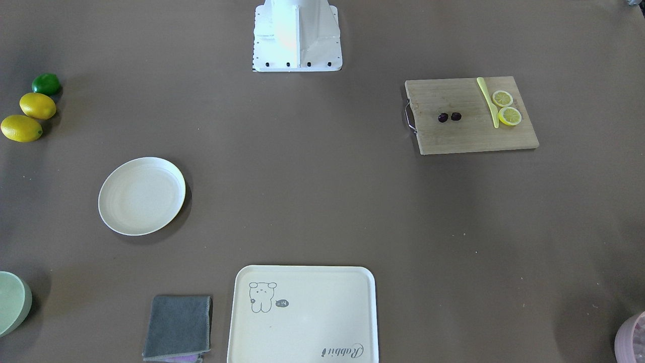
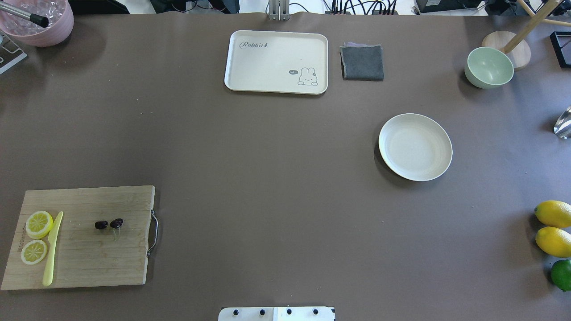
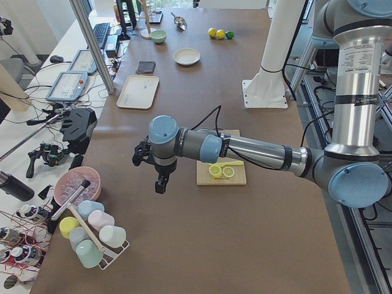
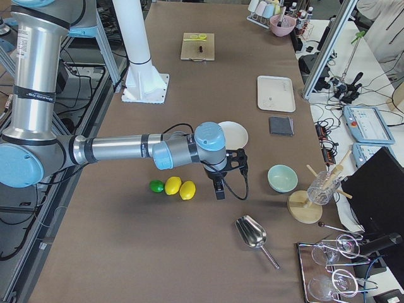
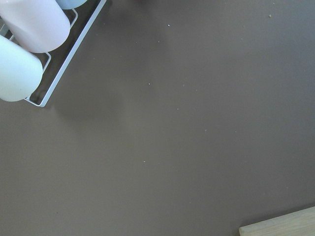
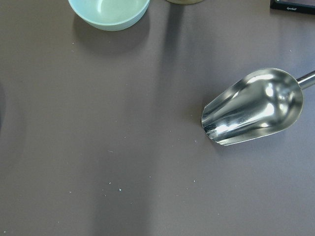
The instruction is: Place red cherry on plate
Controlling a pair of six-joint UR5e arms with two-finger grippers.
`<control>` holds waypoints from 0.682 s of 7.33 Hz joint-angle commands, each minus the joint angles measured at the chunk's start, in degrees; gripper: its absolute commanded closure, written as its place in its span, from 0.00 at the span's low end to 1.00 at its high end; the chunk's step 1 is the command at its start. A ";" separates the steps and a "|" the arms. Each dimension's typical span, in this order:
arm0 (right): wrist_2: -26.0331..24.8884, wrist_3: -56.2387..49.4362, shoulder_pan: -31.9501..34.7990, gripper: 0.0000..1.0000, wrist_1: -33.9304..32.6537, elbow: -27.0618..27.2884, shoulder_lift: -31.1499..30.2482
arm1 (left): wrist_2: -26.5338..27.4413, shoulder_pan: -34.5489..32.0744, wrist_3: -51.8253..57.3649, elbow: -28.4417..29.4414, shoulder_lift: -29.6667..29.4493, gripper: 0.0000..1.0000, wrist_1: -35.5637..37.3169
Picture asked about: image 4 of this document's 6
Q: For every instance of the white round plate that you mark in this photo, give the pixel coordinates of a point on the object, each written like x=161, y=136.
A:
x=236, y=136

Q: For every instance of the mint green bowl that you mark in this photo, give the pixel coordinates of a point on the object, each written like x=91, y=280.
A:
x=282, y=178

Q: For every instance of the clear glass tumbler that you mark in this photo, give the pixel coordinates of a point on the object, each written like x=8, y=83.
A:
x=322, y=189

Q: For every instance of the green lime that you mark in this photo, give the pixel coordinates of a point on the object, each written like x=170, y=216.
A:
x=156, y=186

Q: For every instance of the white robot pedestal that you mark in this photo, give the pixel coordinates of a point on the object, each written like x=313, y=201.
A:
x=144, y=84

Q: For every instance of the blue teach pendant lower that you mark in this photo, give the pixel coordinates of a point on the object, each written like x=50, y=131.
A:
x=363, y=151

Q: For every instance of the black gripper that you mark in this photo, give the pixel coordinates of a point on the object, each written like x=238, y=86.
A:
x=215, y=175

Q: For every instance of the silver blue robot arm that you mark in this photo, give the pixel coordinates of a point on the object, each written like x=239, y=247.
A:
x=30, y=151

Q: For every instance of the wine glass lower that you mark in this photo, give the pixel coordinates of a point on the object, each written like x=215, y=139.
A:
x=337, y=287

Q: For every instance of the black monitor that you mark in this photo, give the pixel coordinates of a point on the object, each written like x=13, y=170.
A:
x=377, y=194

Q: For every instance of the pastel cup rack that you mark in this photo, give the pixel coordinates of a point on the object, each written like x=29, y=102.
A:
x=260, y=12

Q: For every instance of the metal glass rack tray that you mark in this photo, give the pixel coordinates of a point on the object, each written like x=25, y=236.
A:
x=309, y=269

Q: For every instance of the blue teach pendant upper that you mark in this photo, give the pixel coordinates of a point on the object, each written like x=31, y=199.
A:
x=367, y=125

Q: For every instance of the grey folded cloth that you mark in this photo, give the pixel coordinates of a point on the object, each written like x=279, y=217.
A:
x=282, y=126

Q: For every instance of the white rectangular tray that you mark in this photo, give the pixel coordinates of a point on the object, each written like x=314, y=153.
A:
x=275, y=93

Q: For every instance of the yellow lemon right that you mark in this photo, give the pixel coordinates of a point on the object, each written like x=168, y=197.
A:
x=187, y=190

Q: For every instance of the metal scoop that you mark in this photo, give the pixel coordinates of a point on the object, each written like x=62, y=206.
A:
x=254, y=236

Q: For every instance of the bottles in red rack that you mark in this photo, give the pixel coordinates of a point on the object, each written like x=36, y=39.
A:
x=302, y=15

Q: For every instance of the yellow green plastic tool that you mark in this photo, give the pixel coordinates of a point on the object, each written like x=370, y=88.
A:
x=196, y=37

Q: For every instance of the yellow lemon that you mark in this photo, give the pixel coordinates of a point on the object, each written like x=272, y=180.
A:
x=187, y=190
x=172, y=185

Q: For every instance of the blue teach pendant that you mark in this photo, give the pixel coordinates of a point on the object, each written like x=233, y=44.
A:
x=363, y=151
x=367, y=125

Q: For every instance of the pink bowl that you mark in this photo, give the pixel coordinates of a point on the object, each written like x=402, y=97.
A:
x=288, y=24

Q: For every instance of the aluminium frame post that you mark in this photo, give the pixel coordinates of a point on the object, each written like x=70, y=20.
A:
x=336, y=29

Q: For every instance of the wine glass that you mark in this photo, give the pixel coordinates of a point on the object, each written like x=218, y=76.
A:
x=337, y=287
x=329, y=251

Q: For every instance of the wooden cup stand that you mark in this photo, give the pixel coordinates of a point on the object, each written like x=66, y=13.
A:
x=298, y=202

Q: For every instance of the wooden cutting board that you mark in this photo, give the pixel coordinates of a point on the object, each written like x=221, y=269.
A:
x=189, y=50

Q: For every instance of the wine glass upper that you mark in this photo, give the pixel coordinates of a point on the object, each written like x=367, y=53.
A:
x=329, y=251

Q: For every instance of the yellow lemon left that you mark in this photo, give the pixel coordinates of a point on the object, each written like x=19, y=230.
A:
x=172, y=185

